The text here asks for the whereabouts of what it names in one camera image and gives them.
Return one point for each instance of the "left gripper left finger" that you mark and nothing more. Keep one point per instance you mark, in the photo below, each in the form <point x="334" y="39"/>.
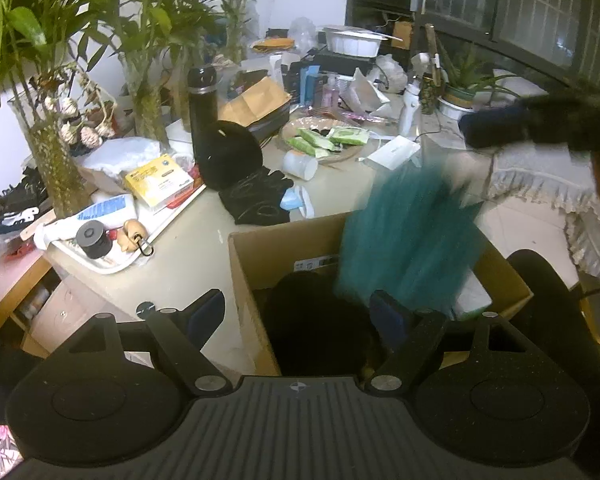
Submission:
<point x="180" y="336"/>

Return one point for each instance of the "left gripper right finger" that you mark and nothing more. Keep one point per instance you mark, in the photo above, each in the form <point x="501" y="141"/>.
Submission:
<point x="412" y="340"/>

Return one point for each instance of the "teal mesh bath pouf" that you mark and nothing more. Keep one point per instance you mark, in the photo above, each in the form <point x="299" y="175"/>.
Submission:
<point x="415" y="239"/>

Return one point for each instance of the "black gloves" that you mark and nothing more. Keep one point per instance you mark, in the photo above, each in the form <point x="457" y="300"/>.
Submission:
<point x="255" y="200"/>

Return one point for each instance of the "blue tissue pack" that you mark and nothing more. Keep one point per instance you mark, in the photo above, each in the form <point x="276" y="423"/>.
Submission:
<point x="297" y="198"/>

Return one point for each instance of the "brown cardboard box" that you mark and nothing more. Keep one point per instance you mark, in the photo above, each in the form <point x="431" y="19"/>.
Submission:
<point x="295" y="324"/>

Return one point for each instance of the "white plastic tray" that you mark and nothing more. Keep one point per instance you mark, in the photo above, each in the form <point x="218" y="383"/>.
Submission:
<point x="110" y="235"/>

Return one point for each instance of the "potted aloe plant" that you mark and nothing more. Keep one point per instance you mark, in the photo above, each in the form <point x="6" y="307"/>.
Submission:
<point x="466" y="76"/>

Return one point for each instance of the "white blue lotion tube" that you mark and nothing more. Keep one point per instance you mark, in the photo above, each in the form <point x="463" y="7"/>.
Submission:
<point x="111" y="213"/>

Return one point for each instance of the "yellow medicine box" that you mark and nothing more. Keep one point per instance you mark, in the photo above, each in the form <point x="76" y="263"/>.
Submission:
<point x="159" y="182"/>

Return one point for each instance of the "white phone gimbal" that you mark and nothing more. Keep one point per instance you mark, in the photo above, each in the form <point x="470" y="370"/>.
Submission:
<point x="423" y="63"/>

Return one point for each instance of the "white power bank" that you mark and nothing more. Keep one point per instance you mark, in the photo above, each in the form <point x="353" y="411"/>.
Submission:
<point x="393" y="154"/>

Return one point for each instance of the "white plastic bag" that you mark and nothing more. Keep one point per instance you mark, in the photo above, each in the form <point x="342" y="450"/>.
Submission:
<point x="116" y="157"/>

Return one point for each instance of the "green wet wipes pack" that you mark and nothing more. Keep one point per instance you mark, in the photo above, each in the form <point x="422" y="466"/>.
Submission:
<point x="353" y="136"/>

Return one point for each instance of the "white plastic jar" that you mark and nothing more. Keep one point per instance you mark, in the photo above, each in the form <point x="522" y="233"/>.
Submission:
<point x="300" y="165"/>

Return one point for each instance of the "clear glass plate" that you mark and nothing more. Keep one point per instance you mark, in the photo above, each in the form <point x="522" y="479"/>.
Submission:
<point x="291" y="139"/>

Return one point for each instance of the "green wipes pack left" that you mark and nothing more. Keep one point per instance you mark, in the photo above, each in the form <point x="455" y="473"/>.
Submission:
<point x="316" y="140"/>

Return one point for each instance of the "white food container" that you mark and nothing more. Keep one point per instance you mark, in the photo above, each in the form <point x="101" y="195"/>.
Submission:
<point x="354" y="41"/>

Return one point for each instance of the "pink soap pump bottle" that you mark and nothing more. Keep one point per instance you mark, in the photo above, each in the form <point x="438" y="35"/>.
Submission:
<point x="330" y="94"/>

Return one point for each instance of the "black thermos bottle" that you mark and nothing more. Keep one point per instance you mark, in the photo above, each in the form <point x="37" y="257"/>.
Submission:
<point x="203" y="108"/>

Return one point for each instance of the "black rectangular box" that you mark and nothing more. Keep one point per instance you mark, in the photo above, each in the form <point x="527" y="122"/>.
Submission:
<point x="341" y="64"/>

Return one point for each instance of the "middle bamboo vase plant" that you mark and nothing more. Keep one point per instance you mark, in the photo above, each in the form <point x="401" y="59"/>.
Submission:
<point x="136" y="32"/>

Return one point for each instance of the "right bamboo vase plant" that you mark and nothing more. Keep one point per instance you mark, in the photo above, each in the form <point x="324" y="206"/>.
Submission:
<point x="191" y="20"/>

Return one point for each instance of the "left bamboo vase plant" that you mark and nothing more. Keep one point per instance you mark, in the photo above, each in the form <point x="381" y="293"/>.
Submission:
<point x="47" y="48"/>

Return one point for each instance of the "wooden keychain toy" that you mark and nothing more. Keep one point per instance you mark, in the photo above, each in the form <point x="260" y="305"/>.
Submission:
<point x="133" y="237"/>

